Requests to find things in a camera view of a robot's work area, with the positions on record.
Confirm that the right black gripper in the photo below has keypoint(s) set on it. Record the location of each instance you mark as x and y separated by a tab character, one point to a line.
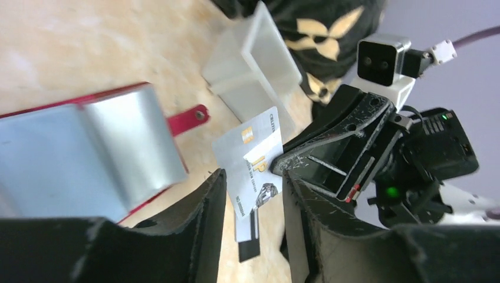
332	155

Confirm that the black pillow with yellow flowers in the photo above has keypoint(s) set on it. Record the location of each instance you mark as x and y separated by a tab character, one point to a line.
322	37

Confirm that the black glossy credit card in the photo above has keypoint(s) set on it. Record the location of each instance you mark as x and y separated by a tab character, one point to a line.
248	250

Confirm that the white plastic card box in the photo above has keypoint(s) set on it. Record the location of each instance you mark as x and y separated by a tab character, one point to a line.
251	69

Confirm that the white credit card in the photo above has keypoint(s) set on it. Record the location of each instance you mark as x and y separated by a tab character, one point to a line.
246	153

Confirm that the red card holder wallet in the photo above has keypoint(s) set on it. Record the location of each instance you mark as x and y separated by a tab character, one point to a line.
104	154

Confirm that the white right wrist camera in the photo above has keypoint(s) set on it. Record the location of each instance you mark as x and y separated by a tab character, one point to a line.
379	68

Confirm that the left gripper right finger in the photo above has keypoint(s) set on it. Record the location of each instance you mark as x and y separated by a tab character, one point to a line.
328	244

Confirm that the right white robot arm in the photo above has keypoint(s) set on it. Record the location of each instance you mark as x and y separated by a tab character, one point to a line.
399	124

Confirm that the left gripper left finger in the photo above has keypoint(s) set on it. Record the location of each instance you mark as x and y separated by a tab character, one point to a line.
180	244

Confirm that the silver card with black stripe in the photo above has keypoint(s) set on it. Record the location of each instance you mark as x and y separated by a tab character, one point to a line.
247	229

